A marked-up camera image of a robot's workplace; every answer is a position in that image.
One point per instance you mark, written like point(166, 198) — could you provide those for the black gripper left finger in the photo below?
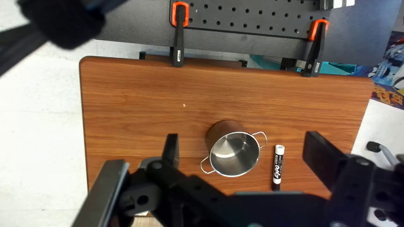
point(171, 152)

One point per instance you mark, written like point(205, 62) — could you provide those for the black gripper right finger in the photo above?
point(324, 158)

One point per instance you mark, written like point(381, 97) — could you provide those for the black and white marker pen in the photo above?
point(278, 167)

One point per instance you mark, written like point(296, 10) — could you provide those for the silver metal pot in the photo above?
point(232, 150)

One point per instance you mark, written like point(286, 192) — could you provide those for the orange black clamp right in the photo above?
point(317, 37)

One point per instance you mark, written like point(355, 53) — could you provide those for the orange black clamp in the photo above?
point(317, 37)
point(180, 19)

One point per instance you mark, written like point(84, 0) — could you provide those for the orange black clamp left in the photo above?
point(180, 19)

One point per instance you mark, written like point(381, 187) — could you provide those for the black perforated board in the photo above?
point(268, 18)

